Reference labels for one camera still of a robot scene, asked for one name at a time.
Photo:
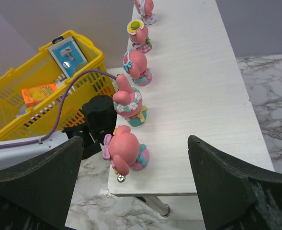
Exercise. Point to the white metal shelf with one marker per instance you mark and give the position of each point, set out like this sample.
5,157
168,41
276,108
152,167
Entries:
197,89

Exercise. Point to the pink white bunny toy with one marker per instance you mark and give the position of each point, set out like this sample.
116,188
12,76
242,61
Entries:
145,8

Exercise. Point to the blue razor package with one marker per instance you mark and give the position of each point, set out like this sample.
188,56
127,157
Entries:
67,54

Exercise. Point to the yellow plastic basket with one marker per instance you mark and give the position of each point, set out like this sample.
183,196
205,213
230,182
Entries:
63,108

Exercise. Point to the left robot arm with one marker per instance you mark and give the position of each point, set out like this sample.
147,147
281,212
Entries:
100,119

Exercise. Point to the green round melon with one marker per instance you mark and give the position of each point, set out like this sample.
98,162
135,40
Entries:
79,67

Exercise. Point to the pink toy yellow top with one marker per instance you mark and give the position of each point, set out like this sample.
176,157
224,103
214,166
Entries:
139,36

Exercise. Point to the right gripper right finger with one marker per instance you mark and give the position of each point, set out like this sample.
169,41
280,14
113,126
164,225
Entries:
234,194

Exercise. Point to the orange snack box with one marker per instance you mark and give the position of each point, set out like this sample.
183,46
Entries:
35,95

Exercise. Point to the pink toy blue bow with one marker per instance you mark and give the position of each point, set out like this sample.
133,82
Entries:
135,64

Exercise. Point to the pink bear toy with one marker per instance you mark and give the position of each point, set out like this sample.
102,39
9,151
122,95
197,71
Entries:
124,152

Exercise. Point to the pink mushroom toy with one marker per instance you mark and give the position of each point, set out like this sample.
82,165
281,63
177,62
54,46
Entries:
128,102

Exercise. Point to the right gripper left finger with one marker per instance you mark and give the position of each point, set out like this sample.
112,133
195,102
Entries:
36,186

